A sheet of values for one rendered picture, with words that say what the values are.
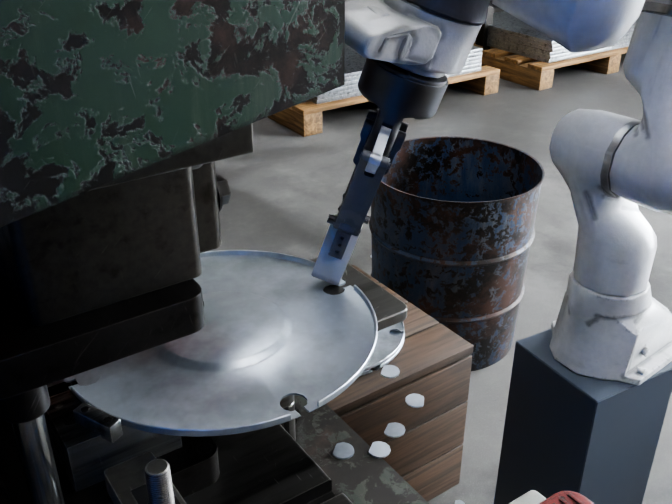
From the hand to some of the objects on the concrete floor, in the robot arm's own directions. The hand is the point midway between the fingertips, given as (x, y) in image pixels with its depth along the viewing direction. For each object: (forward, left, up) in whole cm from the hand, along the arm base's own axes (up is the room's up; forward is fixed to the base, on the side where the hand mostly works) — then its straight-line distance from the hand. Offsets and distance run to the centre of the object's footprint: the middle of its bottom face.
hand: (336, 250), depth 77 cm
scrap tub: (-78, -77, -82) cm, 137 cm away
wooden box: (-25, -47, -82) cm, 98 cm away
